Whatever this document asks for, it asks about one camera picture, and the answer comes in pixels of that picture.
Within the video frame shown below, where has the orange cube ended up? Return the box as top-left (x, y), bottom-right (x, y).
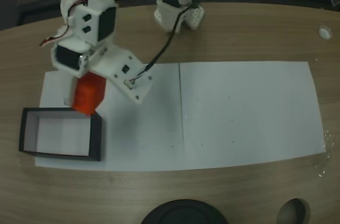
top-left (71, 72), bottom-right (107, 115)

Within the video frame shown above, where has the black open box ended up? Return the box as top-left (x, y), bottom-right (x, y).
top-left (18, 107), bottom-right (103, 162)

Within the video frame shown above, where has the white paper sheet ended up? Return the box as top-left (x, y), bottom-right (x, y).
top-left (178, 61), bottom-right (327, 170)
top-left (35, 63), bottom-right (185, 173)

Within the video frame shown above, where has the black round object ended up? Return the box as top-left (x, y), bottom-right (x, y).
top-left (140, 199), bottom-right (228, 224)

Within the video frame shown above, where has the small white round cap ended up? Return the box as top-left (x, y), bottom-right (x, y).
top-left (318, 25), bottom-right (333, 40)

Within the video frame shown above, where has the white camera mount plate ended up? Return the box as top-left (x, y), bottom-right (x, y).
top-left (88, 42), bottom-right (154, 106)

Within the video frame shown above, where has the black cable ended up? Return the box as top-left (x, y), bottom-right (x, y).
top-left (132, 6), bottom-right (192, 83)

